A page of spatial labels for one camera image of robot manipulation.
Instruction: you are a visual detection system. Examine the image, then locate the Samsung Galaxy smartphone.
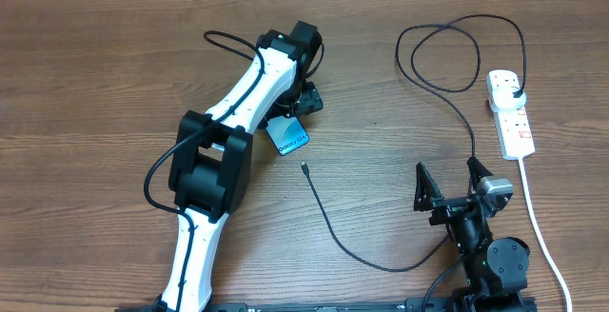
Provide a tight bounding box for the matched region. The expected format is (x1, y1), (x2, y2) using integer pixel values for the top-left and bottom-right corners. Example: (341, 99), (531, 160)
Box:
(265, 116), (310, 156)

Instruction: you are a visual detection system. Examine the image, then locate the white power strip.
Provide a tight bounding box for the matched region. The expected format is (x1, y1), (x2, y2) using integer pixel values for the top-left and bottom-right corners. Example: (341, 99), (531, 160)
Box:
(486, 69), (535, 160)

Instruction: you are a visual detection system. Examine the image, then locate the white charger plug adapter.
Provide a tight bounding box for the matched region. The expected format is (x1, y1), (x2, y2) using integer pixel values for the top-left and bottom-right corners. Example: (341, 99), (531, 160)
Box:
(489, 87), (527, 113)

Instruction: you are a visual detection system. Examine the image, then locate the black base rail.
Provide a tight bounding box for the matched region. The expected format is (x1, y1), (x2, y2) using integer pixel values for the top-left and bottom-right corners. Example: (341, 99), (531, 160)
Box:
(114, 297), (538, 312)

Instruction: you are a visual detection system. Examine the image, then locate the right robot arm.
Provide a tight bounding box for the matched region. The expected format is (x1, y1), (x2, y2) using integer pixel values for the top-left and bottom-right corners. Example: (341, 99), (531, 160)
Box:
(405, 157), (537, 311)

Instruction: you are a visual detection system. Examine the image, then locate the white power strip cord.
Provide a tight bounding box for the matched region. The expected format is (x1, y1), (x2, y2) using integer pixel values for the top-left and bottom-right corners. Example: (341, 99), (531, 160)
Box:
(517, 156), (574, 312)

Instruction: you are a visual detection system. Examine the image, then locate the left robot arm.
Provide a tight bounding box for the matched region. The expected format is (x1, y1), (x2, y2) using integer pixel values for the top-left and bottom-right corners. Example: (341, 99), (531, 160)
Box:
(150, 21), (324, 311)

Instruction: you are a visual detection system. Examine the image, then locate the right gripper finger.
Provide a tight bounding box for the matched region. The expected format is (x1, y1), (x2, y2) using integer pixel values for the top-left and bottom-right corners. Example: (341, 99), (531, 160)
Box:
(466, 156), (493, 188)
(413, 163), (444, 211)

